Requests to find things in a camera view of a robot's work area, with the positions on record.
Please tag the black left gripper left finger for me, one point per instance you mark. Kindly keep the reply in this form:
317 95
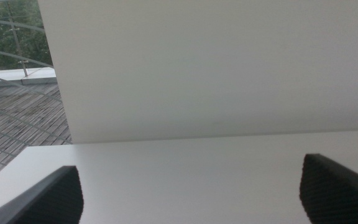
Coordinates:
54 199

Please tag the metal balcony railing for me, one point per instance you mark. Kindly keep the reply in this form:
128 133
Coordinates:
17 40

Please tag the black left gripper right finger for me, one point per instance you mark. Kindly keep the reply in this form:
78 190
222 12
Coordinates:
337 193

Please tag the white concrete ledge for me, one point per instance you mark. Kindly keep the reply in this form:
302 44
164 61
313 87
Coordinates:
26 76

